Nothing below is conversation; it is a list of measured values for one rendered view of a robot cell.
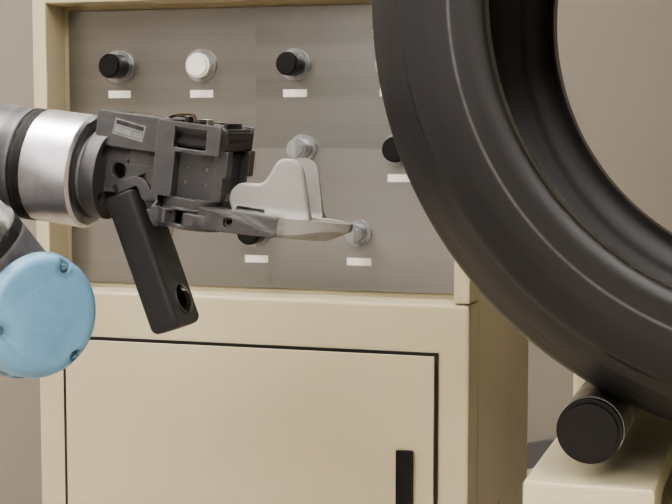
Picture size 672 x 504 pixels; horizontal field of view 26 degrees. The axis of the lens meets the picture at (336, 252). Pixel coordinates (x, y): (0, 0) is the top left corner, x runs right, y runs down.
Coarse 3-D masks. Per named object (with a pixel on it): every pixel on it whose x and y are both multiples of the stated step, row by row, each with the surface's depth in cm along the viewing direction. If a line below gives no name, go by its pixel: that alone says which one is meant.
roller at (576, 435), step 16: (576, 400) 98; (592, 400) 97; (608, 400) 98; (560, 416) 98; (576, 416) 97; (592, 416) 97; (608, 416) 97; (624, 416) 98; (560, 432) 98; (576, 432) 97; (592, 432) 97; (608, 432) 97; (624, 432) 97; (576, 448) 97; (592, 448) 97; (608, 448) 97
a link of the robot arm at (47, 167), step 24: (48, 120) 114; (72, 120) 114; (96, 120) 115; (24, 144) 113; (48, 144) 112; (72, 144) 112; (24, 168) 112; (48, 168) 112; (72, 168) 112; (24, 192) 113; (48, 192) 112; (72, 192) 113; (48, 216) 114; (72, 216) 114
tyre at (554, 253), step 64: (384, 0) 98; (448, 0) 93; (512, 0) 120; (384, 64) 98; (448, 64) 94; (512, 64) 121; (448, 128) 94; (512, 128) 93; (576, 128) 121; (448, 192) 96; (512, 192) 93; (576, 192) 120; (512, 256) 94; (576, 256) 92; (640, 256) 119; (512, 320) 98; (576, 320) 93; (640, 320) 92; (640, 384) 94
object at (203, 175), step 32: (96, 128) 113; (128, 128) 113; (160, 128) 110; (192, 128) 110; (224, 128) 110; (96, 160) 112; (128, 160) 113; (160, 160) 110; (192, 160) 111; (224, 160) 110; (96, 192) 113; (160, 192) 110; (192, 192) 111; (224, 192) 111; (160, 224) 111
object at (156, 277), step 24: (120, 216) 113; (144, 216) 113; (120, 240) 113; (144, 240) 112; (168, 240) 116; (144, 264) 113; (168, 264) 114; (144, 288) 113; (168, 288) 113; (168, 312) 112; (192, 312) 115
